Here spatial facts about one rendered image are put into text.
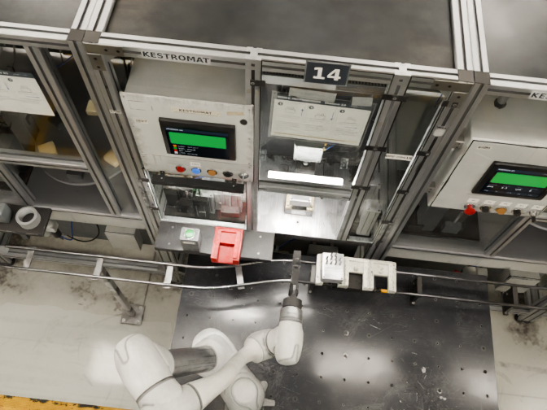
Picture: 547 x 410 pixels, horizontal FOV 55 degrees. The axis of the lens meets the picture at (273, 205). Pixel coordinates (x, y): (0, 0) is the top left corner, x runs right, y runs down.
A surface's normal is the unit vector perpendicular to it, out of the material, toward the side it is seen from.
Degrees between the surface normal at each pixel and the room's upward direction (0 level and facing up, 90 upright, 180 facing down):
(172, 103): 90
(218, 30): 0
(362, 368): 0
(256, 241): 0
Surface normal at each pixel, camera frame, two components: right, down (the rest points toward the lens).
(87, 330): 0.04, -0.47
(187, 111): -0.11, 0.88
